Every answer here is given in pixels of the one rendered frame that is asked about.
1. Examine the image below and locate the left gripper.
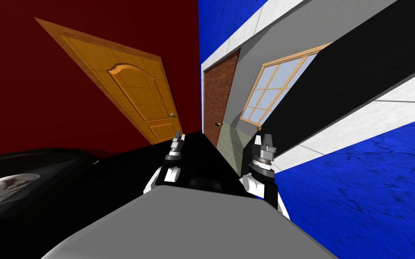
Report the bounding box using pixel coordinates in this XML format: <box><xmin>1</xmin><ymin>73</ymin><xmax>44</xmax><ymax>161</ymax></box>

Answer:
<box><xmin>169</xmin><ymin>129</ymin><xmax>186</xmax><ymax>153</ymax></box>

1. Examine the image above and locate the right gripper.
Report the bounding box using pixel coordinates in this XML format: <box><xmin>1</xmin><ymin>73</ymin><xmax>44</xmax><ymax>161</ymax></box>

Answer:
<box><xmin>252</xmin><ymin>133</ymin><xmax>278</xmax><ymax>161</ymax></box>

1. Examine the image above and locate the wooden framed window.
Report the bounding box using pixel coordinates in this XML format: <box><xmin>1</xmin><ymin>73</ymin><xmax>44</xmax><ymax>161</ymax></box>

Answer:
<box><xmin>239</xmin><ymin>42</ymin><xmax>333</xmax><ymax>132</ymax></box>

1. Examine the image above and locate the brown wooden door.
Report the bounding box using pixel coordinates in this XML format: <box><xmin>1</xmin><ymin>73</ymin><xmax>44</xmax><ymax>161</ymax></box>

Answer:
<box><xmin>203</xmin><ymin>49</ymin><xmax>240</xmax><ymax>148</ymax></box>

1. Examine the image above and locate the orange panelled door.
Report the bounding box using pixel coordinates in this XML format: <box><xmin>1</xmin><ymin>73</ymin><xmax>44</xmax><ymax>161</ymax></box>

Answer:
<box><xmin>34</xmin><ymin>17</ymin><xmax>184</xmax><ymax>146</ymax></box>

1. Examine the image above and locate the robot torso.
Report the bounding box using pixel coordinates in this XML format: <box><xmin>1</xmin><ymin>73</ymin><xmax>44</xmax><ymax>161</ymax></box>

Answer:
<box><xmin>41</xmin><ymin>176</ymin><xmax>338</xmax><ymax>259</ymax></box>

